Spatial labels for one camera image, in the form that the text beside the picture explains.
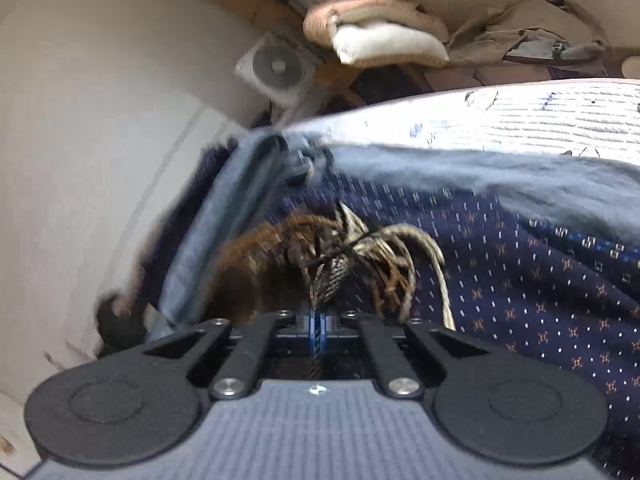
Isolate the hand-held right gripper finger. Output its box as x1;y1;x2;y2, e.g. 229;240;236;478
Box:
319;310;483;400
142;310;317;401

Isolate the brown plaid fringed scarf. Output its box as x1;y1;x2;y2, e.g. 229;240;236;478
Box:
215;202;456;381

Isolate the folded navy garment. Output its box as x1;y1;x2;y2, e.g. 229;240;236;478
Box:
140;142;241;311

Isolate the folded black garment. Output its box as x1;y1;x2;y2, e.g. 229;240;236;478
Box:
95;294;148;358

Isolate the large navy patterned blanket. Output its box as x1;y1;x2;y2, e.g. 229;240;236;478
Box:
220;160;640;480

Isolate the white box fan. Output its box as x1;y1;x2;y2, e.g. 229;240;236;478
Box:
235;30;326;108

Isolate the woven pet bed white cushion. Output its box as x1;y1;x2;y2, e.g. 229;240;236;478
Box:
302;0;451;68

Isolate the beige crumpled cloth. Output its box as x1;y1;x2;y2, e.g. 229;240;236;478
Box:
447;0;608;68

